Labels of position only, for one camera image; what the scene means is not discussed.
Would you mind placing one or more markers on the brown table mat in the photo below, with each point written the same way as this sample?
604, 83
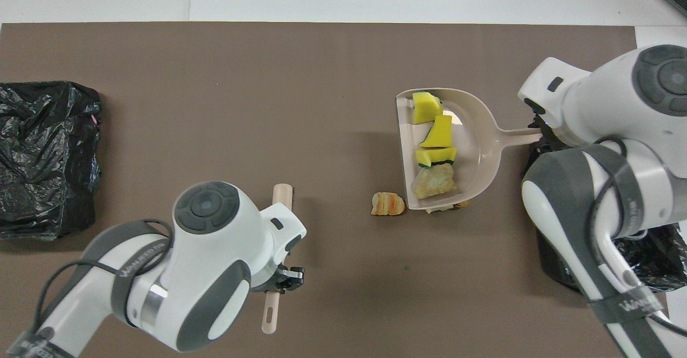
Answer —
268, 106

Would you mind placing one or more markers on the black bag lined bin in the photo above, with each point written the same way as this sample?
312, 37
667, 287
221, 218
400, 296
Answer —
655, 261
48, 159

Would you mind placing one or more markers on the beige hand brush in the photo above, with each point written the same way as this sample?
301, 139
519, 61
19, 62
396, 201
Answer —
270, 315

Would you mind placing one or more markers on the brown toy croquette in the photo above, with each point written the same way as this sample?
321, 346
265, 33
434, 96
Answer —
463, 204

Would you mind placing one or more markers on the beige plastic dustpan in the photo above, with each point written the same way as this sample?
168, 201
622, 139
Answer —
477, 148

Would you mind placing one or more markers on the orange striped toy croissant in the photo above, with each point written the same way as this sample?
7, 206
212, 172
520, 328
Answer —
387, 204

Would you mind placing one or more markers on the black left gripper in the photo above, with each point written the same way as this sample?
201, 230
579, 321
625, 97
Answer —
275, 284

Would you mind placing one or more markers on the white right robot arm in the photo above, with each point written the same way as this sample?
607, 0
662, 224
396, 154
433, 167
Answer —
601, 106

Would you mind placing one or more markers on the beige toy pastry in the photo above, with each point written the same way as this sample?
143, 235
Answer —
435, 182

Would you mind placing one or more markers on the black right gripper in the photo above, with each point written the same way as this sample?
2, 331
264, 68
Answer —
548, 139

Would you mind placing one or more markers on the pale yellow toy dumpling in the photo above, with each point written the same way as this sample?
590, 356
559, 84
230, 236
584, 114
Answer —
440, 209

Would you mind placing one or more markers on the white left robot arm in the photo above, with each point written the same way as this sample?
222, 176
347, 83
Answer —
214, 250

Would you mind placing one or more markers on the notched yellow sponge piece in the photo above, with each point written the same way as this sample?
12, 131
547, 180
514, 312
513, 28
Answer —
425, 107

